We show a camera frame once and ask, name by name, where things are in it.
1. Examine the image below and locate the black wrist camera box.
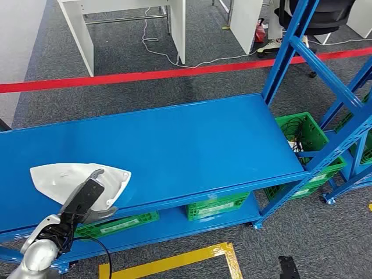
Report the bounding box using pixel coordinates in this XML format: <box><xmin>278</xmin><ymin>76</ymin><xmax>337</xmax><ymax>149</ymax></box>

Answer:
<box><xmin>278</xmin><ymin>255</ymin><xmax>301</xmax><ymax>279</ymax></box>
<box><xmin>59</xmin><ymin>178</ymin><xmax>106</xmax><ymax>228</ymax></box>

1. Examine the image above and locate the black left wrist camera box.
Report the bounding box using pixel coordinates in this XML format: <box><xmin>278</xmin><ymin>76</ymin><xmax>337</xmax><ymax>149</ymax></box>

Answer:
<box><xmin>59</xmin><ymin>178</ymin><xmax>106</xmax><ymax>228</ymax></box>

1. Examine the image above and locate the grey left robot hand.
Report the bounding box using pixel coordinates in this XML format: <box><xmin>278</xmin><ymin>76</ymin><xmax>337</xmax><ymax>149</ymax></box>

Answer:
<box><xmin>82</xmin><ymin>169</ymin><xmax>119</xmax><ymax>226</ymax></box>

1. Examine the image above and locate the white plastic car part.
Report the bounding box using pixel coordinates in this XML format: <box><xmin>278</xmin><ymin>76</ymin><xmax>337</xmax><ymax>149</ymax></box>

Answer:
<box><xmin>30</xmin><ymin>163</ymin><xmax>132</xmax><ymax>213</ymax></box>

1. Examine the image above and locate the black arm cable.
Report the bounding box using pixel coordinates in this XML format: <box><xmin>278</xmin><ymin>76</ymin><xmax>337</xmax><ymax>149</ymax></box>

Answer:
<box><xmin>72</xmin><ymin>235</ymin><xmax>112</xmax><ymax>279</ymax></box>

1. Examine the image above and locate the person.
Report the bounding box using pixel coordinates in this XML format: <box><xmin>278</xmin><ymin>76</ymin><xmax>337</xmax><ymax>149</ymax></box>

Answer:
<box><xmin>257</xmin><ymin>0</ymin><xmax>310</xmax><ymax>59</ymax></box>

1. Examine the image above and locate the red bag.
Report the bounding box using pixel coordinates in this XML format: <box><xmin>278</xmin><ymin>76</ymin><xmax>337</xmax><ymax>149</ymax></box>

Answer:
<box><xmin>254</xmin><ymin>18</ymin><xmax>266</xmax><ymax>43</ymax></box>

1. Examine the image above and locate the white desk panel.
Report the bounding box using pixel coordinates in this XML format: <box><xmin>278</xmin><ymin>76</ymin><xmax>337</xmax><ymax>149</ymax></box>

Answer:
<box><xmin>229</xmin><ymin>0</ymin><xmax>263</xmax><ymax>55</ymax></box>
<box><xmin>346</xmin><ymin>0</ymin><xmax>372</xmax><ymax>40</ymax></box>

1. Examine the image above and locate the green plastic crate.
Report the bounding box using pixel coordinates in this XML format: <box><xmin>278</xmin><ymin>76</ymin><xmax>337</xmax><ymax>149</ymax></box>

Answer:
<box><xmin>334</xmin><ymin>94</ymin><xmax>372</xmax><ymax>166</ymax></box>
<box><xmin>186</xmin><ymin>191</ymin><xmax>251</xmax><ymax>221</ymax></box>
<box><xmin>74</xmin><ymin>210</ymin><xmax>160</xmax><ymax>239</ymax></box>
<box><xmin>263</xmin><ymin>112</ymin><xmax>347</xmax><ymax>201</ymax></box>

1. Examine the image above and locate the white desk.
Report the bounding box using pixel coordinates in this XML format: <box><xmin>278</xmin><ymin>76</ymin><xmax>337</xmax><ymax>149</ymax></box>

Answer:
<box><xmin>57</xmin><ymin>0</ymin><xmax>186</xmax><ymax>77</ymax></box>

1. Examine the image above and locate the worn yellow floor tape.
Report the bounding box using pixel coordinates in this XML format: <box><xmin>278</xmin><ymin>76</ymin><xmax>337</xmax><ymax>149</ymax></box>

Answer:
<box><xmin>99</xmin><ymin>242</ymin><xmax>243</xmax><ymax>279</ymax></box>

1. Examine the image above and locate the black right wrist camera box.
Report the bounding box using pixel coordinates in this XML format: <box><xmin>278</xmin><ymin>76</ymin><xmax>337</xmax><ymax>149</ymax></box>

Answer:
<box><xmin>278</xmin><ymin>255</ymin><xmax>301</xmax><ymax>279</ymax></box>

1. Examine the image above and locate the black cable bundle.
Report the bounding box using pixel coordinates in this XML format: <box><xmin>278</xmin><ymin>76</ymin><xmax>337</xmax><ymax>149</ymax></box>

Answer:
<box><xmin>280</xmin><ymin>117</ymin><xmax>305</xmax><ymax>153</ymax></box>

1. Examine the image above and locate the white floor cable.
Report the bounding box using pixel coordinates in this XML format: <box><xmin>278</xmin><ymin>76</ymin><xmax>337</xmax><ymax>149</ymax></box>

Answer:
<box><xmin>308</xmin><ymin>37</ymin><xmax>372</xmax><ymax>47</ymax></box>
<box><xmin>141</xmin><ymin>8</ymin><xmax>260</xmax><ymax>69</ymax></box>

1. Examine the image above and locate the blue metal shelf rack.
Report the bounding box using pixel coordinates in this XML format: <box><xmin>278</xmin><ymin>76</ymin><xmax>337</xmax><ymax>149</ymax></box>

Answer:
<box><xmin>318</xmin><ymin>58</ymin><xmax>372</xmax><ymax>205</ymax></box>
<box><xmin>0</xmin><ymin>0</ymin><xmax>372</xmax><ymax>275</ymax></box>

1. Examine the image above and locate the red floor tape line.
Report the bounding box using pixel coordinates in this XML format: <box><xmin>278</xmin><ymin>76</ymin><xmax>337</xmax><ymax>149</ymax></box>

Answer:
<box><xmin>0</xmin><ymin>46</ymin><xmax>372</xmax><ymax>94</ymax></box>

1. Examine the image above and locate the black office chair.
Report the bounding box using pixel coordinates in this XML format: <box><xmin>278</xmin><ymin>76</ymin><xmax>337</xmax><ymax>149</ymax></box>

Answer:
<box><xmin>274</xmin><ymin>0</ymin><xmax>357</xmax><ymax>78</ymax></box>

